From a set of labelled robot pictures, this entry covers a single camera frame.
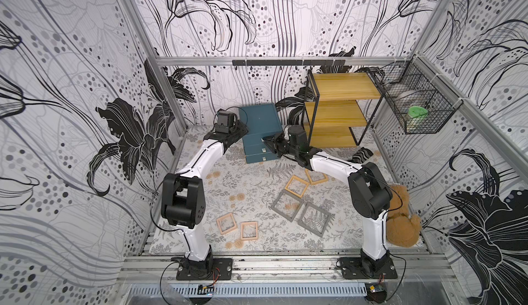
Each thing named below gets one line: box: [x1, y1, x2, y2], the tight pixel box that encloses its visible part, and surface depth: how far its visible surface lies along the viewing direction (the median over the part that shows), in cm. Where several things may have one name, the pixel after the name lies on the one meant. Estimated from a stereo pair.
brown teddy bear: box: [385, 184, 422, 248], surface depth 75 cm
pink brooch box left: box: [215, 212, 238, 235], surface depth 86 cm
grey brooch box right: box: [297, 201, 332, 238], surface depth 87 cm
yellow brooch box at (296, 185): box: [283, 174, 310, 198], surface depth 97 cm
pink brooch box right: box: [240, 221, 259, 240], surface depth 84 cm
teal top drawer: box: [242, 131, 283, 146], surface depth 90 cm
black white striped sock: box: [347, 146, 374, 165], surface depth 106 cm
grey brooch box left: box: [270, 188, 305, 223], surface depth 90 cm
